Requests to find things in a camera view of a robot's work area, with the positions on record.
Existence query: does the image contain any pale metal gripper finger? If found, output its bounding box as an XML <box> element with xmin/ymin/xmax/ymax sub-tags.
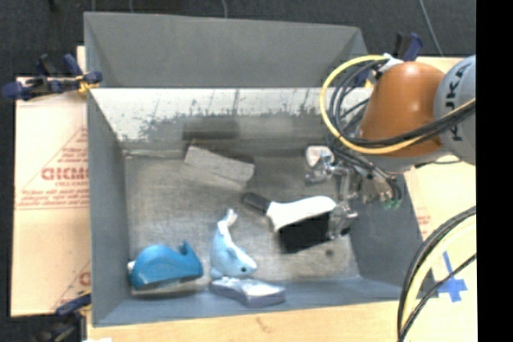
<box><xmin>327</xmin><ymin>201</ymin><xmax>359</xmax><ymax>241</ymax></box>
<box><xmin>305</xmin><ymin>145</ymin><xmax>336</xmax><ymax>184</ymax></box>

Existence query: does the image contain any white and black brush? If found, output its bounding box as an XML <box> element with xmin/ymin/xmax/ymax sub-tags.
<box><xmin>241</xmin><ymin>191</ymin><xmax>338</xmax><ymax>254</ymax></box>

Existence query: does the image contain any grey flat block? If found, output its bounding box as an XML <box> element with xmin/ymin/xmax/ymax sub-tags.
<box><xmin>184</xmin><ymin>145</ymin><xmax>256</xmax><ymax>190</ymax></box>

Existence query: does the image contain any pale blue toy dolphin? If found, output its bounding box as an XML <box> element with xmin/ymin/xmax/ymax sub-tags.
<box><xmin>208</xmin><ymin>207</ymin><xmax>287</xmax><ymax>308</ymax></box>

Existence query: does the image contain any grey metal bin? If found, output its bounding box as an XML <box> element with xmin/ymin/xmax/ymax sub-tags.
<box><xmin>83</xmin><ymin>10</ymin><xmax>426</xmax><ymax>328</ymax></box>

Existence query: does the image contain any blue toy whale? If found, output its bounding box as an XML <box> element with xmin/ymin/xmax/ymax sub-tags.
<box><xmin>127</xmin><ymin>240</ymin><xmax>204</xmax><ymax>296</ymax></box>

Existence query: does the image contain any brown cardboard board red print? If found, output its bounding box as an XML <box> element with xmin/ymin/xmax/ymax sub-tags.
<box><xmin>10</xmin><ymin>46</ymin><xmax>477</xmax><ymax>342</ymax></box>

